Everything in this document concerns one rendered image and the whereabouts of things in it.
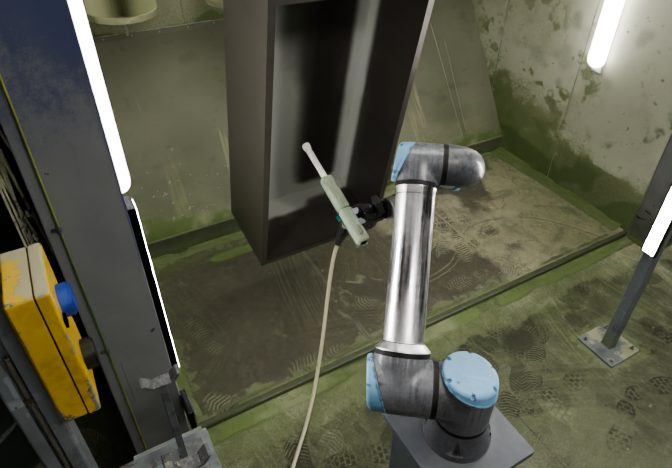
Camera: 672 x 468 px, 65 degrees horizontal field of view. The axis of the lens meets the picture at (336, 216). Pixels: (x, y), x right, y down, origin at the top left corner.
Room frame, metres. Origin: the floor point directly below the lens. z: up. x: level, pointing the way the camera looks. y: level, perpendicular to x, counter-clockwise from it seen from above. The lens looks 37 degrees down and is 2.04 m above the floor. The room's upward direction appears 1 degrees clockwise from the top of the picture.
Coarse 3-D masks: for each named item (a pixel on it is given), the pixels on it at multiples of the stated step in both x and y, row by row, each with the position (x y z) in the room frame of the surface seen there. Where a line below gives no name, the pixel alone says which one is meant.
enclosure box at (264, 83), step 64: (256, 0) 1.58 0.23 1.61; (320, 0) 2.03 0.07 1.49; (384, 0) 2.06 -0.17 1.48; (256, 64) 1.61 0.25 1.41; (320, 64) 2.09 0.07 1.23; (384, 64) 2.04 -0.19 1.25; (256, 128) 1.65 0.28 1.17; (320, 128) 2.16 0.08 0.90; (384, 128) 2.01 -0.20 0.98; (256, 192) 1.69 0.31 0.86; (320, 192) 2.19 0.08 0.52; (384, 192) 1.98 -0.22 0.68; (256, 256) 1.75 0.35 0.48
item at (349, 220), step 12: (312, 156) 1.79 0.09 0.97; (324, 180) 1.68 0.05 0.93; (336, 192) 1.64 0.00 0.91; (336, 204) 1.59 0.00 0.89; (348, 204) 1.60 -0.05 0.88; (348, 216) 1.54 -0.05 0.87; (348, 228) 1.51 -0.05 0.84; (360, 228) 1.48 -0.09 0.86; (336, 240) 1.60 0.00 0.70; (360, 240) 1.45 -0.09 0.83
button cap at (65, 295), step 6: (66, 282) 0.55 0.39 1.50; (60, 288) 0.53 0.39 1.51; (66, 288) 0.53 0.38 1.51; (60, 294) 0.52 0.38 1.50; (66, 294) 0.52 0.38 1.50; (72, 294) 0.53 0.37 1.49; (60, 300) 0.51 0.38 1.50; (66, 300) 0.52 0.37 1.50; (72, 300) 0.52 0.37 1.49; (60, 306) 0.51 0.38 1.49; (66, 306) 0.51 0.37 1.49; (72, 306) 0.51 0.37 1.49; (66, 312) 0.51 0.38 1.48; (72, 312) 0.51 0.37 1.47
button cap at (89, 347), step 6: (84, 342) 0.53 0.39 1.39; (90, 342) 0.53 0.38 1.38; (84, 348) 0.52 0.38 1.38; (90, 348) 0.52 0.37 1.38; (84, 354) 0.51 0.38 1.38; (90, 354) 0.52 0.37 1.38; (96, 354) 0.52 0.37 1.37; (84, 360) 0.51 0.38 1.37; (90, 360) 0.51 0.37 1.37; (96, 360) 0.52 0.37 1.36; (90, 366) 0.51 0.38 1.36; (96, 366) 0.52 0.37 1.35
